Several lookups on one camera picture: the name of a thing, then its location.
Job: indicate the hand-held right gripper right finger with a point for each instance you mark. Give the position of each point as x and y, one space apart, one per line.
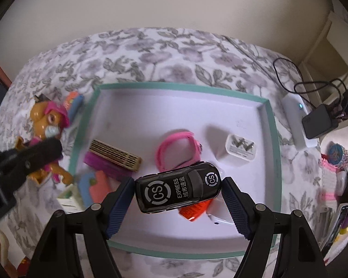
237 208

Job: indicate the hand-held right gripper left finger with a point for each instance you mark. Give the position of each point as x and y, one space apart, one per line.
119 208

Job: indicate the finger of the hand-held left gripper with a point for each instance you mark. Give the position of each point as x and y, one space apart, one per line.
32 157

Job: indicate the orange toy dog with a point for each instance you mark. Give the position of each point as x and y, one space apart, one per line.
43 118

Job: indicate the black toy car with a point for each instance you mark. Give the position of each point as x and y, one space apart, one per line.
162 194

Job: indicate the teal tray box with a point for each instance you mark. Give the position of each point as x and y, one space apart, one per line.
162 113

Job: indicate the light blue small box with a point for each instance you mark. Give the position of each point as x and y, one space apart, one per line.
87 184

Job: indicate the orange and white bottle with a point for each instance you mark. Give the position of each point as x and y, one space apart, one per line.
194 210

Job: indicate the cream plastic toy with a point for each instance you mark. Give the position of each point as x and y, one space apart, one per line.
72 199

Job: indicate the purple small item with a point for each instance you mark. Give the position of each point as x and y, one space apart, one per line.
101 163

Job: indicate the gold patterned lighter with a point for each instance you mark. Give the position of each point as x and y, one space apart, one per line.
116 156

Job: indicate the white charger plug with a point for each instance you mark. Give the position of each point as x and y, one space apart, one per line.
243 153

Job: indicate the red small item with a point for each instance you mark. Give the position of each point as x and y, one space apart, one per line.
24 263

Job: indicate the pink watch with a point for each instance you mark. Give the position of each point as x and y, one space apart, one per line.
159 150

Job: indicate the orange and blue case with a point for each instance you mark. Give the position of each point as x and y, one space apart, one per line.
75 101

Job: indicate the pink and white knit item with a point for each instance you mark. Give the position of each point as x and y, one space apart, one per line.
329 185

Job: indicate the white power strip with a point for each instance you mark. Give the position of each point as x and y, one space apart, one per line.
297 124

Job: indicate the dark flat device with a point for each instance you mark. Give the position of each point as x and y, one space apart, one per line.
340 217

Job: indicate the colourful round tin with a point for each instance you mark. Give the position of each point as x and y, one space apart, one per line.
338 155

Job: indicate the black power bank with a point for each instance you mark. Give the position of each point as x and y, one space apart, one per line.
322 121

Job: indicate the floral bedspread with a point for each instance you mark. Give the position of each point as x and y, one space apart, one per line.
177 63

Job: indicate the white shelf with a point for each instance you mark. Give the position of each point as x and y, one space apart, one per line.
336 34

